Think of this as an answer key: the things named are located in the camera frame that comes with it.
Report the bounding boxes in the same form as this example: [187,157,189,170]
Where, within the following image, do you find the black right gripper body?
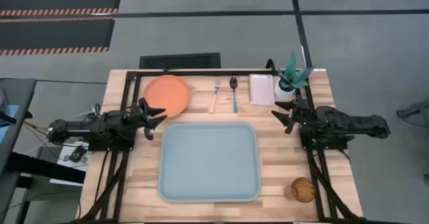
[284,99,312,135]

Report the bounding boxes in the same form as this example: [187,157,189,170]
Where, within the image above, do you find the amber plastic cup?
[284,176,316,204]

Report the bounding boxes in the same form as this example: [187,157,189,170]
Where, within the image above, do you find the black floor vent grille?
[139,52,222,70]

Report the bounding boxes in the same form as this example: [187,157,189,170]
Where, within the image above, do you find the white paper sheet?
[56,142,91,168]

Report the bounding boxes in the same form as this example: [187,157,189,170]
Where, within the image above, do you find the black bench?
[5,152,86,185]

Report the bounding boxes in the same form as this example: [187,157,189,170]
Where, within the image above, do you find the orange plastic plate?
[142,74,191,118]

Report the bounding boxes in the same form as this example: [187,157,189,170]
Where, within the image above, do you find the black handheld device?
[68,145,88,163]

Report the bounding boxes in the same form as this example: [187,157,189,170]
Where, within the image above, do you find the grey side desk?
[0,78,38,180]

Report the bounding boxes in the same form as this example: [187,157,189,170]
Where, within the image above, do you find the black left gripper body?
[126,97,155,142]

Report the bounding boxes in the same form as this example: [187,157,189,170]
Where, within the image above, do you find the green plant in white pot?
[273,52,314,101]

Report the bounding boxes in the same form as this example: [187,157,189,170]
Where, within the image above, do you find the spoon with teal handle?
[229,76,239,114]

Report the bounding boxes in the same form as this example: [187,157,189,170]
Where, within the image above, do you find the grey-blue plastic tray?
[157,122,262,204]

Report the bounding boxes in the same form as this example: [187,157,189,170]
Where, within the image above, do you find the black cable loop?
[265,58,279,74]

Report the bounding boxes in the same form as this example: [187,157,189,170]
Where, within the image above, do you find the fork with orange handle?
[208,81,221,114]

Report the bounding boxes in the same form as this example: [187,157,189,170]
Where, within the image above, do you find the black aluminium table frame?
[75,68,366,224]

